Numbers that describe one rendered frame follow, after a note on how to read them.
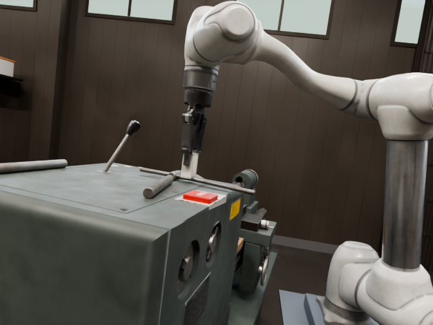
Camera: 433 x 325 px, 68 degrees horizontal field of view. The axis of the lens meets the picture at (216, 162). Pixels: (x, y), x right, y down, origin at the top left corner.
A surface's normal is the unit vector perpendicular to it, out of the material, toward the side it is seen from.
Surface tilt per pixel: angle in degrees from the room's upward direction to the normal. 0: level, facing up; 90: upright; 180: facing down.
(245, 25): 89
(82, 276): 90
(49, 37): 90
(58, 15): 90
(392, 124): 105
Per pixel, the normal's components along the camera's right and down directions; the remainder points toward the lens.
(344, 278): -0.91, -0.14
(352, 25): -0.13, 0.07
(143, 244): -0.26, -0.11
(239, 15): 0.17, 0.11
